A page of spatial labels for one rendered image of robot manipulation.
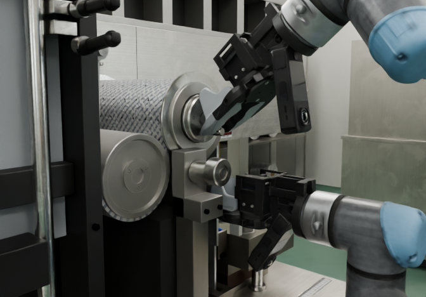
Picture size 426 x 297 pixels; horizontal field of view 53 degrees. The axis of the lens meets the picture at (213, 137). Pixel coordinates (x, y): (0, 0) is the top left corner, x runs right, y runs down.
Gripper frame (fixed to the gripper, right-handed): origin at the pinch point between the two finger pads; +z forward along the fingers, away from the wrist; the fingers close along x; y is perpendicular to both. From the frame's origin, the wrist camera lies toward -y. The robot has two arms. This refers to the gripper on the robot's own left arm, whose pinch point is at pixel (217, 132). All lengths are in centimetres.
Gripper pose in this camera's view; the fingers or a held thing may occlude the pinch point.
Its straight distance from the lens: 66.9
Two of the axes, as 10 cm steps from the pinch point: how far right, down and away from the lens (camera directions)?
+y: -4.9, -8.1, 3.3
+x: -6.5, 0.9, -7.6
